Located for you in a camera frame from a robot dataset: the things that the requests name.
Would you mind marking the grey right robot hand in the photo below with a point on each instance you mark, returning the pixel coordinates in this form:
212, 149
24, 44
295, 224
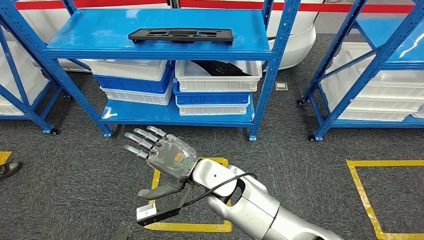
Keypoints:
172, 159

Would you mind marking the black plastic mounting plate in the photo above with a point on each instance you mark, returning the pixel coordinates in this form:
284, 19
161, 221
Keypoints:
222, 69
182, 39

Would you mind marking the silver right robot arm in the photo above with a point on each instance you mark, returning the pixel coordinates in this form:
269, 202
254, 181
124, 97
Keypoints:
258, 208

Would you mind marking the blue steel shelf rack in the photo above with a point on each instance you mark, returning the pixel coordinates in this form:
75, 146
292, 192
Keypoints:
99, 33
371, 123
36, 117

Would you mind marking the white plastic bin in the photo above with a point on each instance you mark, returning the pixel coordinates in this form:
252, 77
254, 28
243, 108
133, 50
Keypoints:
397, 78
371, 115
215, 84
212, 109
132, 69
391, 99
30, 76
132, 97

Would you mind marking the yellow floor tape square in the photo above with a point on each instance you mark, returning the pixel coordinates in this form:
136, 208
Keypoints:
4, 156
185, 227
381, 163

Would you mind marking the grey floor socket plate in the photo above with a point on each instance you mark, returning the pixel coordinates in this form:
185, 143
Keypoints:
281, 85

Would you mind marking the white car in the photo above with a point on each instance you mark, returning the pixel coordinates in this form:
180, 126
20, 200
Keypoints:
298, 43

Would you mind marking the red barrier belt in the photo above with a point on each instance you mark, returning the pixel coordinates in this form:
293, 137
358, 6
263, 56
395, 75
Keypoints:
331, 7

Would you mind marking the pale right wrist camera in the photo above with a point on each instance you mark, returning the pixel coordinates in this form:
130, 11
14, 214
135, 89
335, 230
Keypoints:
145, 212

